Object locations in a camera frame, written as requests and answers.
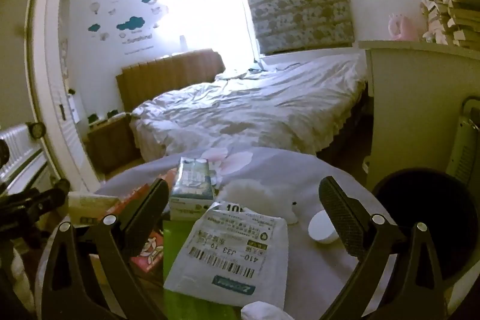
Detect small white cup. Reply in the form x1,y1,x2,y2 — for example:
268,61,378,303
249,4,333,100
308,209,340,245

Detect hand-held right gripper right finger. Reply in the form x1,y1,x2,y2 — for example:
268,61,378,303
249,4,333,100
318,175,456,320

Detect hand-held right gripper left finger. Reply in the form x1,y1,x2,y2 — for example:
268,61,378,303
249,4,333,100
40,178,169,320

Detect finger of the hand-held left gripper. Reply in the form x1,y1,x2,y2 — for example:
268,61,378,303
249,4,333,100
15,179,71,222

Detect black round bin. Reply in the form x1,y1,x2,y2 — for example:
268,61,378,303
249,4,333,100
369,170,479,279

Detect crumpled white tissue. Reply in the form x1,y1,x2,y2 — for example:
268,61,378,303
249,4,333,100
240,301,293,320

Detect white cabinet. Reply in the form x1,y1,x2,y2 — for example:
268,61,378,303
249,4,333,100
358,40,480,171

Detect stack of books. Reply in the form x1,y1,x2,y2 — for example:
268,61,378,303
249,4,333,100
422,0,480,51

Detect bed with white duvet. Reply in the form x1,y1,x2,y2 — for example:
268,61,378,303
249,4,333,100
129,54,370,163

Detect white radiator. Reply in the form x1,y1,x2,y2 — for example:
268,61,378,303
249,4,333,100
0,125,47,195

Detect cloud and sun wall stickers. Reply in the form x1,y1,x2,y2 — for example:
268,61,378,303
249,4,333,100
88,0,167,51

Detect wooden nightstand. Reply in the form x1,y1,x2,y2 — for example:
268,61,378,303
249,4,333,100
87,114,141,171

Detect white louvred door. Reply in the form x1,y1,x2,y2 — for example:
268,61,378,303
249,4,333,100
26,0,102,182

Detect white mailer bag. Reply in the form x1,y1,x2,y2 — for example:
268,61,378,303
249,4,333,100
163,202,289,306

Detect brown padded headboard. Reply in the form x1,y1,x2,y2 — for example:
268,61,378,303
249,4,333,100
115,48,226,111

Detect cream cardboard box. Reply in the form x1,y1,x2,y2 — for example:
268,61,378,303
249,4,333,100
67,193,121,228

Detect white fluffy plush toy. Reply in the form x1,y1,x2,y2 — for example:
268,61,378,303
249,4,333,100
219,179,301,225

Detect pink pig toy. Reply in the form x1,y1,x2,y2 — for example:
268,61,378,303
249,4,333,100
388,13,417,41

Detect green white carton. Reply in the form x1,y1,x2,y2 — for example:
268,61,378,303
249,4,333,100
169,157,220,221

